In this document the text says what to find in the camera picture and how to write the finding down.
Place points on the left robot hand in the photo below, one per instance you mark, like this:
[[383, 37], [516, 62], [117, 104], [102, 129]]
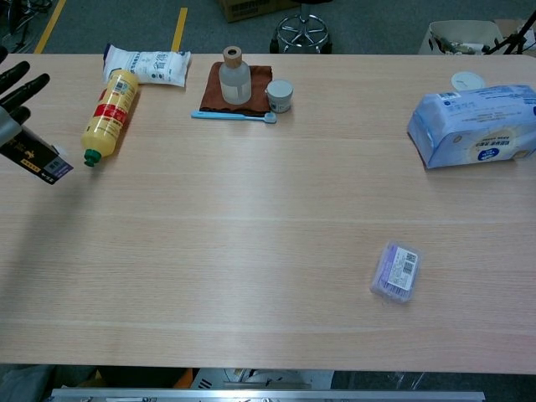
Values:
[[17, 98]]

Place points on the robot base chassis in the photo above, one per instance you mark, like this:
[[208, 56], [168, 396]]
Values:
[[259, 377]]

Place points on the cardboard box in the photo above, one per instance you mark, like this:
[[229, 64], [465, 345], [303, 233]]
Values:
[[251, 10]]

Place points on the blue wet wipes pack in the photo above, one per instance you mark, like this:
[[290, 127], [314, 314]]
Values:
[[473, 125]]

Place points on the aluminium rail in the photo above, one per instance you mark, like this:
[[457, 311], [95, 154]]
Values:
[[268, 395]]

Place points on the white salt bag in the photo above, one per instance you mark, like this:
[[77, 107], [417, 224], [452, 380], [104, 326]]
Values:
[[155, 67]]

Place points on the black tripod stand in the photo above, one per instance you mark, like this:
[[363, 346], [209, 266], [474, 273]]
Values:
[[519, 33]]

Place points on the purple box in clear case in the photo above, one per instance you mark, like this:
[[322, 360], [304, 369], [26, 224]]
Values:
[[395, 272]]

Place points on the white round table cap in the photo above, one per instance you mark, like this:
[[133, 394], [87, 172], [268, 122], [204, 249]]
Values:
[[467, 79]]

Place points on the small grey jar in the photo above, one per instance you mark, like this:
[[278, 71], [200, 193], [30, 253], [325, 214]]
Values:
[[279, 96]]

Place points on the yellow squeeze bottle green cap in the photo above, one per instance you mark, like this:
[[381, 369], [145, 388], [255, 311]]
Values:
[[109, 117]]

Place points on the frosted glass bottle wooden cap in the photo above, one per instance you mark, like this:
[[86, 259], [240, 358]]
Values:
[[235, 84]]

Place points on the chrome stool base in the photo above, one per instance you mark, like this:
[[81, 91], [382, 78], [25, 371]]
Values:
[[301, 31]]

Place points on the light blue toothbrush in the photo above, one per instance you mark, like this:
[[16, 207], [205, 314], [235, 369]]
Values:
[[226, 116]]

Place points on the white storage bin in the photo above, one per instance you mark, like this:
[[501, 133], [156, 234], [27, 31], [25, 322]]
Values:
[[465, 31]]

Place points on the black snack packet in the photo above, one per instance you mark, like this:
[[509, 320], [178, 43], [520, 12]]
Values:
[[35, 155]]

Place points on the brown folded cloth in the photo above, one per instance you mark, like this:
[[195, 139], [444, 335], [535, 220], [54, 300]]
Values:
[[211, 94]]

